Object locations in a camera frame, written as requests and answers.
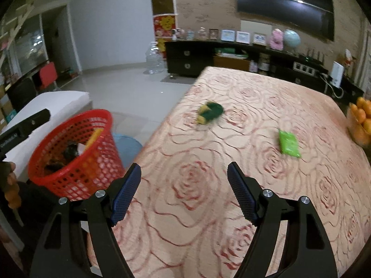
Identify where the red plastic mesh basket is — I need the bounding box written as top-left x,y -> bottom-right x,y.
28,109 -> 125,201

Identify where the person's hand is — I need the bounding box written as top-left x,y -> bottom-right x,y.
1,161 -> 21,210

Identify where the blue round stool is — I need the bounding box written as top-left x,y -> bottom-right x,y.
112,133 -> 143,168

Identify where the white router box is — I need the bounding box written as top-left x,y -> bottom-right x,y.
330,62 -> 344,88

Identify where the green snack packet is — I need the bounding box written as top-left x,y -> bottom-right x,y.
278,130 -> 301,158

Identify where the pink plush pig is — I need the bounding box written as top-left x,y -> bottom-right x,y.
269,28 -> 284,51

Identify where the bowl of oranges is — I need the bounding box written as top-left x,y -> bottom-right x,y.
346,97 -> 370,148

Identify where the rose pattern tablecloth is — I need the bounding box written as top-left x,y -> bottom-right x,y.
113,67 -> 370,277

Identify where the red chair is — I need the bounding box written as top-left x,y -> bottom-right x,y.
40,62 -> 58,90

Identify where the black tv cabinet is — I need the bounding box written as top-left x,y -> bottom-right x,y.
165,40 -> 364,105

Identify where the red yellow wall decoration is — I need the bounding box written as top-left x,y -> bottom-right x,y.
153,13 -> 177,59

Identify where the wall mounted television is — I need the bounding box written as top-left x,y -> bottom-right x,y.
237,0 -> 335,41

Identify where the small dark photo frame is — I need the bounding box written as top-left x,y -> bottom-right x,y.
209,28 -> 219,41

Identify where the light blue globe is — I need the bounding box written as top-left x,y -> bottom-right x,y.
284,29 -> 301,49

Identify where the green yellow plush toy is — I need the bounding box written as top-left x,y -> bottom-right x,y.
196,101 -> 224,125

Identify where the framed picture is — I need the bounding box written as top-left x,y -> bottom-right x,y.
236,31 -> 250,44
253,33 -> 267,47
220,29 -> 236,42

